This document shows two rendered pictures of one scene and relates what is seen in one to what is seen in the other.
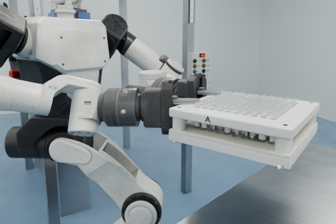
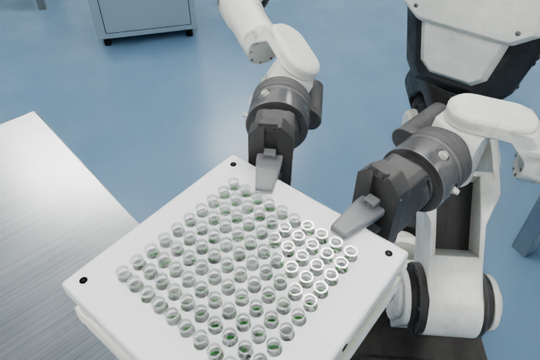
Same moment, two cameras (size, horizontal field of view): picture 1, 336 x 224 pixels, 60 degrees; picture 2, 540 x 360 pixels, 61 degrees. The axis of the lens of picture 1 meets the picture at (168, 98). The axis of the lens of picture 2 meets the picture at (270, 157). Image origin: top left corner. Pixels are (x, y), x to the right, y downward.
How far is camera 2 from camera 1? 0.83 m
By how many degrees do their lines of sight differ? 85
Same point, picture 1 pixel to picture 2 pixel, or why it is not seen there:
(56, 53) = not seen: outside the picture
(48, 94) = (247, 41)
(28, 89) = (241, 24)
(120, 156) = (477, 214)
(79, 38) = not seen: outside the picture
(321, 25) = not seen: outside the picture
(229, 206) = not seen: hidden behind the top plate
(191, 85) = (360, 176)
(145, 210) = (398, 296)
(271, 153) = not seen: hidden behind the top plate
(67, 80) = (268, 35)
